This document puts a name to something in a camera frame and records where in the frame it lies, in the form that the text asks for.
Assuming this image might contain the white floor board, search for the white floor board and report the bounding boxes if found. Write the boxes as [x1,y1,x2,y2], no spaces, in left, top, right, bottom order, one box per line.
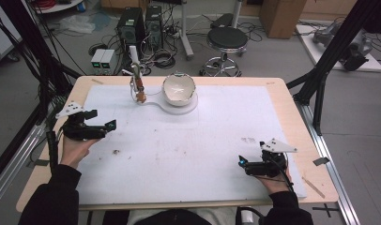
[295,23,381,73]

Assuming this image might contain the right hand-held gripper cable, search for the right hand-held gripper cable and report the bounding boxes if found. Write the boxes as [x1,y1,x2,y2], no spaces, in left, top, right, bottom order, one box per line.
[269,153,296,192]

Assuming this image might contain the clear plastic sheet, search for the clear plastic sheet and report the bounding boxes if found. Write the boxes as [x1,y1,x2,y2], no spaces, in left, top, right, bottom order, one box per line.
[57,14,97,35]

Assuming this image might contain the coiled black cables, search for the coiled black cables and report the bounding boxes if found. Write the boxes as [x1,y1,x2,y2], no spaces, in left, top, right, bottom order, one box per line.
[151,49,177,70]

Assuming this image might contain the aluminium rail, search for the aluminium rail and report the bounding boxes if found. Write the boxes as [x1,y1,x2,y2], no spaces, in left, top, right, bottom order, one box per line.
[0,121,48,209]
[296,101,362,225]

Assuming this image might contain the white ceramic bowl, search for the white ceramic bowl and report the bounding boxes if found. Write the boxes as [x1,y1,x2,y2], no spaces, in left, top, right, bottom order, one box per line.
[161,72,197,108]

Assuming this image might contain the thin wooden strip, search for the thin wooden strip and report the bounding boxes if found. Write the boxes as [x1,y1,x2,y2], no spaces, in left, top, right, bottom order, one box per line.
[301,176,327,200]

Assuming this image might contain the white stand with pole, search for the white stand with pole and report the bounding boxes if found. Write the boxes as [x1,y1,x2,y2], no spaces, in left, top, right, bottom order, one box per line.
[121,45,199,116]

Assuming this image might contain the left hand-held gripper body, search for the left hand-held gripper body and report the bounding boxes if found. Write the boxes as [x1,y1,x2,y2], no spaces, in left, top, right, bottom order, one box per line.
[55,101,107,141]

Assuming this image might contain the grey device on board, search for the grey device on board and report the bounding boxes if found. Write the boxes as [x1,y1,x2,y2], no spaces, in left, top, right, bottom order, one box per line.
[312,21,373,72]

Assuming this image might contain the white round table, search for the white round table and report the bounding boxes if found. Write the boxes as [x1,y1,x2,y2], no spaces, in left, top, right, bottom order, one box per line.
[31,0,85,14]

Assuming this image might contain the white metal stand leg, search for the white metal stand leg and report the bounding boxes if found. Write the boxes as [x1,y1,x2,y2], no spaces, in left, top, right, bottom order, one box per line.
[178,0,196,61]

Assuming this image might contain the person's left hand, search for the person's left hand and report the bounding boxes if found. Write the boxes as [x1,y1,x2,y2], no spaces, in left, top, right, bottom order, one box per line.
[59,136,100,170]

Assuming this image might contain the person's torso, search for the person's torso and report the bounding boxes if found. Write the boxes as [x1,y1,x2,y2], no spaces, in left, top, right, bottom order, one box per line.
[102,207,240,225]

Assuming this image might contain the black round stool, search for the black round stool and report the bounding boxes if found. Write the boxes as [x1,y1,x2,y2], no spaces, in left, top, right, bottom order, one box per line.
[199,26,250,78]

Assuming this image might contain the grey tape piece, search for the grey tape piece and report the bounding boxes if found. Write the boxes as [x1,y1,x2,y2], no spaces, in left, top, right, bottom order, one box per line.
[312,157,331,167]

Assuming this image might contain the person's right hand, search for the person's right hand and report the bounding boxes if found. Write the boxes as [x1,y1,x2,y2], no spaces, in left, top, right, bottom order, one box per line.
[255,173,294,195]

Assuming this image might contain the brown keychain with loop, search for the brown keychain with loop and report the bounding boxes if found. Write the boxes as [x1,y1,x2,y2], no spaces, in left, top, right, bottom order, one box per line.
[134,75,147,104]

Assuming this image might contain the white table mat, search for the white table mat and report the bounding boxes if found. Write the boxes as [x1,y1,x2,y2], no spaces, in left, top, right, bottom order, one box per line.
[75,84,308,206]

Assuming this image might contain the black computer tower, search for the black computer tower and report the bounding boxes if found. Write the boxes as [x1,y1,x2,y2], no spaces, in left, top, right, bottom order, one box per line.
[116,7,146,53]
[145,5,164,51]

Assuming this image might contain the cardboard box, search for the cardboard box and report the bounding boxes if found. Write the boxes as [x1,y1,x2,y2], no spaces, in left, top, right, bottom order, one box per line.
[259,0,308,39]

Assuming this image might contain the black metal frame stand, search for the black metal frame stand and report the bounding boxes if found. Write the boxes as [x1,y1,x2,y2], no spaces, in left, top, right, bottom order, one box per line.
[0,0,84,126]
[286,0,381,137]

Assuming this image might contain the white power supply unit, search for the white power supply unit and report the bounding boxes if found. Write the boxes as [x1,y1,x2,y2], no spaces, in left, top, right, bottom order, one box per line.
[99,49,116,76]
[90,48,107,75]

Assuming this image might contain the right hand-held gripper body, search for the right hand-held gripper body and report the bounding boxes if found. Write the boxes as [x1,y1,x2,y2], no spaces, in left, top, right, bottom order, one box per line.
[246,138,298,177]

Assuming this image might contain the wooden table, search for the wooden table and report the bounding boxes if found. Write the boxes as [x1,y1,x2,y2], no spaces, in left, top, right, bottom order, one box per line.
[15,75,340,214]

